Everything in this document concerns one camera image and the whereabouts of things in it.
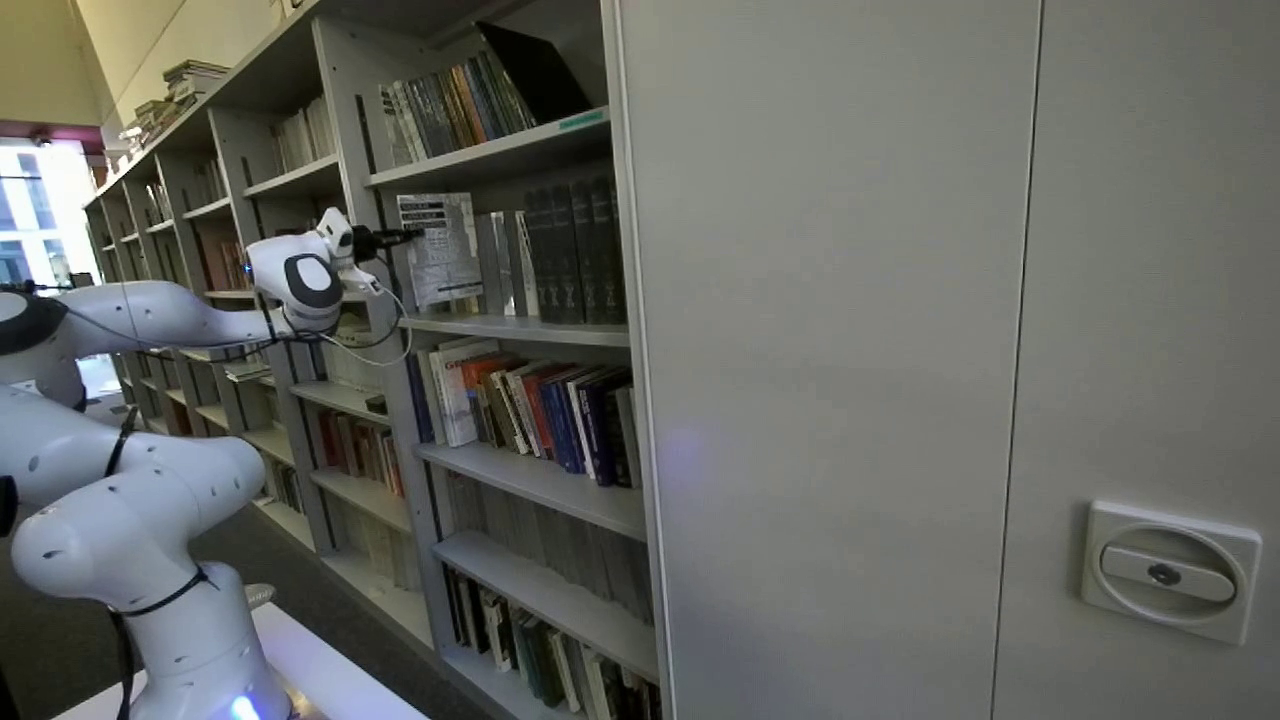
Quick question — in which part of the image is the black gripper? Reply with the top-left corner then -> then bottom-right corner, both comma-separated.
345,223 -> 419,262

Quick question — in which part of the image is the thin white book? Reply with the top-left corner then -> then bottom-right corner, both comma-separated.
394,193 -> 482,317

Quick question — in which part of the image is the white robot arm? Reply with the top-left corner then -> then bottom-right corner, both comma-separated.
0,213 -> 391,720

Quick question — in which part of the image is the white bookshelf unit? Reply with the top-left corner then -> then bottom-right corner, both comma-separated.
86,0 -> 664,720

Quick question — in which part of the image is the white cabinet with handle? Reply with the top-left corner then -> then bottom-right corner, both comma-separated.
604,0 -> 1280,720

